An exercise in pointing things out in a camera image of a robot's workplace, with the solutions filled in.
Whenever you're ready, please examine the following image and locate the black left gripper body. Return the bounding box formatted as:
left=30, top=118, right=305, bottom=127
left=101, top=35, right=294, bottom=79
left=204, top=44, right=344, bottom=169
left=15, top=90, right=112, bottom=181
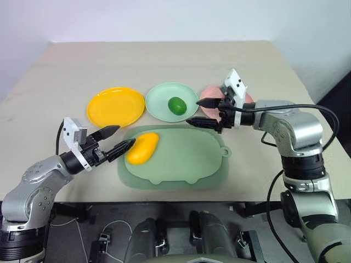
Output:
left=81, top=135, right=110, bottom=168

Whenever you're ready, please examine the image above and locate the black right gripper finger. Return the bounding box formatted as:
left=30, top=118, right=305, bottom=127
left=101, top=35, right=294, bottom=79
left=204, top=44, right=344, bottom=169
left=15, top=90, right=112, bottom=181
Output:
left=186, top=116, right=223, bottom=134
left=196, top=98, right=220, bottom=109

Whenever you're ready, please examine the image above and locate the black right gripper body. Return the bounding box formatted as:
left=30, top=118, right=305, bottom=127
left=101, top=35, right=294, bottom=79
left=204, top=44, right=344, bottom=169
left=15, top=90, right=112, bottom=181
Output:
left=217, top=85, right=237, bottom=134

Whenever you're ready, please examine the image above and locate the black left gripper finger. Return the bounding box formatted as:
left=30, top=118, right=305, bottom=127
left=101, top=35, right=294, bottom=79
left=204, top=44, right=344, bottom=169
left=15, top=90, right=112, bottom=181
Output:
left=105, top=138, right=137, bottom=163
left=91, top=124, right=121, bottom=142

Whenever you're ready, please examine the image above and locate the pink plate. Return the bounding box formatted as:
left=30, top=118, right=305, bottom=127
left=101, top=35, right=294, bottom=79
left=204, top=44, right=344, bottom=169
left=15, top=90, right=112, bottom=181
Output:
left=199, top=85, right=254, bottom=122

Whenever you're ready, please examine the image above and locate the yellow plate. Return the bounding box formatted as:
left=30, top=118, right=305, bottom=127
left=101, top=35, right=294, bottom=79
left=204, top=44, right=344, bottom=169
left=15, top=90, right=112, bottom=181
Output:
left=86, top=87, right=146, bottom=129

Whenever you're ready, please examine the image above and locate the light green plate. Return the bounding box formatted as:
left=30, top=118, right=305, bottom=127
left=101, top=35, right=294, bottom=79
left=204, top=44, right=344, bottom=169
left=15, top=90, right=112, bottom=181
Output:
left=145, top=82, right=199, bottom=123

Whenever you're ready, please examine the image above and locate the yellow mango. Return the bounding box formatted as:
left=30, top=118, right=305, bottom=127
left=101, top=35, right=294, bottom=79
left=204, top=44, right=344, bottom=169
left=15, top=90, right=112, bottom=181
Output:
left=126, top=132, right=160, bottom=166

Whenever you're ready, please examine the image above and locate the green round fruit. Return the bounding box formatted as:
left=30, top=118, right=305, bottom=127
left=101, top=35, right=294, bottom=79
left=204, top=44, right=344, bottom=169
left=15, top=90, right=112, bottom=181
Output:
left=167, top=96, right=188, bottom=116

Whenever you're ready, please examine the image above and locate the light green animal-shaped board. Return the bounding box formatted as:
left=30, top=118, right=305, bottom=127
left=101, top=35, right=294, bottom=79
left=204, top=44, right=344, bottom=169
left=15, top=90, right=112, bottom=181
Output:
left=124, top=127, right=233, bottom=185

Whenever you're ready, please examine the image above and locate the green cutting board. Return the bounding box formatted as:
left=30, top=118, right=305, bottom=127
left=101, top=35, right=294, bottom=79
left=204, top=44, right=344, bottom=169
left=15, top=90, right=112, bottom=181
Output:
left=117, top=124, right=230, bottom=191

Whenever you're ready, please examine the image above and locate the dark rounded grey shape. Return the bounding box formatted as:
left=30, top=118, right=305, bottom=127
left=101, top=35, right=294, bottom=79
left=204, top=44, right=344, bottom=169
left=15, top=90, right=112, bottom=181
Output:
left=188, top=210, right=237, bottom=259
left=122, top=217, right=168, bottom=263

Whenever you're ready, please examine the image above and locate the grey-green hexagon-marked robot body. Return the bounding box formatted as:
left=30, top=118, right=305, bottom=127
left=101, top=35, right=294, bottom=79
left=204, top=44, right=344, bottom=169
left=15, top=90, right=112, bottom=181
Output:
left=147, top=252, right=257, bottom=263

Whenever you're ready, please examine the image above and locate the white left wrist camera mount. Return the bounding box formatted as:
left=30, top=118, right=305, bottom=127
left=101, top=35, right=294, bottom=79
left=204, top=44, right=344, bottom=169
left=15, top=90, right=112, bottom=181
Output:
left=62, top=117, right=93, bottom=173

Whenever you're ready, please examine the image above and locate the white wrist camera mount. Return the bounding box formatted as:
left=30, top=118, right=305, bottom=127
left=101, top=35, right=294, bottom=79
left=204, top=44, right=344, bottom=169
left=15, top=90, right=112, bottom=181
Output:
left=222, top=68, right=248, bottom=128
left=62, top=117, right=93, bottom=173

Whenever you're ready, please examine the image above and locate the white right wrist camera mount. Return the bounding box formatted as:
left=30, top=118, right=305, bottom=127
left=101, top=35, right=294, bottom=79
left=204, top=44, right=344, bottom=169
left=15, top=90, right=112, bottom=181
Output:
left=222, top=68, right=248, bottom=128

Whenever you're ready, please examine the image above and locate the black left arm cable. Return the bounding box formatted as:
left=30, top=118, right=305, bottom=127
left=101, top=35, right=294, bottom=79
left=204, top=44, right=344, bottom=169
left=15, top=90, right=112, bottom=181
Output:
left=55, top=121, right=67, bottom=156

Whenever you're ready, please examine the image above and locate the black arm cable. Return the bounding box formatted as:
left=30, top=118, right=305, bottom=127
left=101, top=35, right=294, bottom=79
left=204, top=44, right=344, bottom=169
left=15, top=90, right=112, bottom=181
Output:
left=266, top=169, right=286, bottom=247
left=55, top=121, right=67, bottom=156
left=235, top=102, right=341, bottom=155

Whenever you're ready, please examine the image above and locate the thin white floor cable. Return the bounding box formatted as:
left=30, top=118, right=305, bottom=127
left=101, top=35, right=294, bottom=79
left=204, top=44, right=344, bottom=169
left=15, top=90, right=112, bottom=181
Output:
left=51, top=218, right=133, bottom=263

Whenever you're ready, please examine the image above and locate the black lower right arm cable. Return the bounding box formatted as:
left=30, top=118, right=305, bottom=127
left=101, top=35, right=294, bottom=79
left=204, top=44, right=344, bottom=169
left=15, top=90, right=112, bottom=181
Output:
left=266, top=169, right=286, bottom=247

